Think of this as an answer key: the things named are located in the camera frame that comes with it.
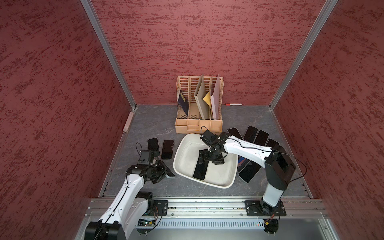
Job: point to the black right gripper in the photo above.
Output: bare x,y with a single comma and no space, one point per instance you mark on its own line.
218,161

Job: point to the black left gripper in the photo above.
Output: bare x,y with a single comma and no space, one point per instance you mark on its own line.
163,172

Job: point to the white case phone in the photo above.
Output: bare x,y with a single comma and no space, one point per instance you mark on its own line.
261,138
235,132
201,166

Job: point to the black phone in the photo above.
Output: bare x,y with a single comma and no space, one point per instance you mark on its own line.
153,145
167,150
272,143

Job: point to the white plastic storage tray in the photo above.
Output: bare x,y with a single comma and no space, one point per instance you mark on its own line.
186,160

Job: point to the large pink case phone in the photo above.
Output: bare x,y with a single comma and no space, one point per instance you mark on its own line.
248,170

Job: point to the dark phone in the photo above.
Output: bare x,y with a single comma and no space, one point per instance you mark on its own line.
250,134

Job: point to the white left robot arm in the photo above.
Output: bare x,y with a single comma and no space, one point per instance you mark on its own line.
128,207

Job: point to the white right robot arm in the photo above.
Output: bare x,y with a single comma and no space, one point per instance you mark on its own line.
278,165

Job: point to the red white marker pen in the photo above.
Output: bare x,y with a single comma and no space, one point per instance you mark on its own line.
233,104

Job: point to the pink grey folder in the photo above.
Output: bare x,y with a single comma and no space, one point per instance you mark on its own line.
215,98

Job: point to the yellow paper sheet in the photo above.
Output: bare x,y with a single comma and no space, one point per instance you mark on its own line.
207,100

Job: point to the beige plastic file organizer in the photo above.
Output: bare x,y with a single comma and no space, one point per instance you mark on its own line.
193,122

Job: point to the dark blue booklet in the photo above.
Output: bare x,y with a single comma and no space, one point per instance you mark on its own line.
183,103

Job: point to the grey cardboard folder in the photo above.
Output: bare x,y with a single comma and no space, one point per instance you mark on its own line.
199,95

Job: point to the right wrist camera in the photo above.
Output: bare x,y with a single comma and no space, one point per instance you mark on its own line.
209,138

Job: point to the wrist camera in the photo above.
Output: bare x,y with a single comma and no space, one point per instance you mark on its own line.
147,157
209,138

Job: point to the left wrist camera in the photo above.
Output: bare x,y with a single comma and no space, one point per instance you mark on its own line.
147,157

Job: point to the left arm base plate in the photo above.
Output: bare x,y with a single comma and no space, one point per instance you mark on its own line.
157,208

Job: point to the aluminium front rail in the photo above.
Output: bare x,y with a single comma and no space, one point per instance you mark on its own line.
230,213

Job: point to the beige block at wall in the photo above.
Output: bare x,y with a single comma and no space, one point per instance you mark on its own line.
128,122

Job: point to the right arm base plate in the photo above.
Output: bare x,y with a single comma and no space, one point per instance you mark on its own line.
261,209

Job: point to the aluminium left corner post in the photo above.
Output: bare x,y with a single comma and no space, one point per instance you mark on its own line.
95,22

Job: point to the aluminium corner post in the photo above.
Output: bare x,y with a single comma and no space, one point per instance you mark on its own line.
95,22
316,28

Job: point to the aluminium right corner post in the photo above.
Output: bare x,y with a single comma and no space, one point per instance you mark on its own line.
316,28

